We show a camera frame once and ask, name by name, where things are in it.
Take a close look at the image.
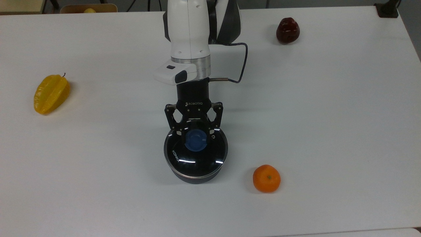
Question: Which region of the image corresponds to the glass lid with blue knob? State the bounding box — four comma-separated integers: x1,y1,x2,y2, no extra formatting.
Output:
163,127,229,179

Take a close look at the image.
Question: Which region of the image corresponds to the black clamp mount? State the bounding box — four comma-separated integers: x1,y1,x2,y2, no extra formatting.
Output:
374,0,401,18

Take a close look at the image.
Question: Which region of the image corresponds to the tan wooden cabinet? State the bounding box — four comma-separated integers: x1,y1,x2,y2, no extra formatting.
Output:
0,0,45,15

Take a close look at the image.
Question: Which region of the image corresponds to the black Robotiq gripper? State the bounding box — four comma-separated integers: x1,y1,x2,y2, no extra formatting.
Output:
164,78,224,136

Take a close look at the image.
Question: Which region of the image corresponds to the dark red apple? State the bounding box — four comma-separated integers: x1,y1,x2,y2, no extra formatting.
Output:
276,17,301,44

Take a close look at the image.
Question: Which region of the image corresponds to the dark blue saucepan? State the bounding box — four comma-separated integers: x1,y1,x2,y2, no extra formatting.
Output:
165,155,227,184

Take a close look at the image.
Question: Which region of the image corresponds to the orange mandarin fruit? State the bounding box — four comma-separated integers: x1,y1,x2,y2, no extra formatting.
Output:
253,165,281,193

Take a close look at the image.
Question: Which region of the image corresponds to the yellow starfruit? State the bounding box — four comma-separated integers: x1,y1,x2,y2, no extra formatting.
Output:
34,73,71,115

